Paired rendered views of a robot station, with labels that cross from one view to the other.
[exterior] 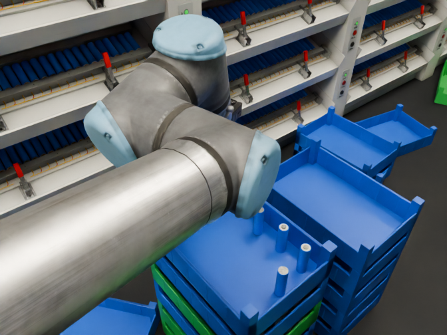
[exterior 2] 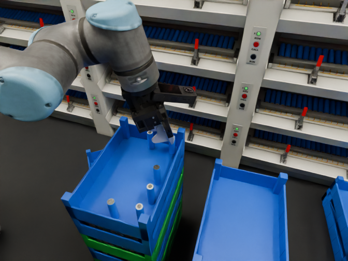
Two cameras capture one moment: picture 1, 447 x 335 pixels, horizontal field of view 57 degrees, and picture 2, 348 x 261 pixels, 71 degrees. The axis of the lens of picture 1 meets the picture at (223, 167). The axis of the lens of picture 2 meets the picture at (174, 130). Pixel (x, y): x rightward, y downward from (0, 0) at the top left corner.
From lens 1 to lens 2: 0.55 m
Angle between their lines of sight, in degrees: 42
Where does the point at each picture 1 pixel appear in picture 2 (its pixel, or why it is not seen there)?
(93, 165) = not seen: hidden behind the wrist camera
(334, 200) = (250, 225)
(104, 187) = not seen: outside the picture
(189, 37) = (100, 9)
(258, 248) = (144, 189)
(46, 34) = (162, 12)
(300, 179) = (250, 192)
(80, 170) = not seen: hidden behind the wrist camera
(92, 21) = (190, 15)
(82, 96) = (176, 58)
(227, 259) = (126, 178)
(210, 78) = (104, 42)
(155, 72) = (73, 22)
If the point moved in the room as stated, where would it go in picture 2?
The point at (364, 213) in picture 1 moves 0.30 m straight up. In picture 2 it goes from (256, 254) to (298, 177)
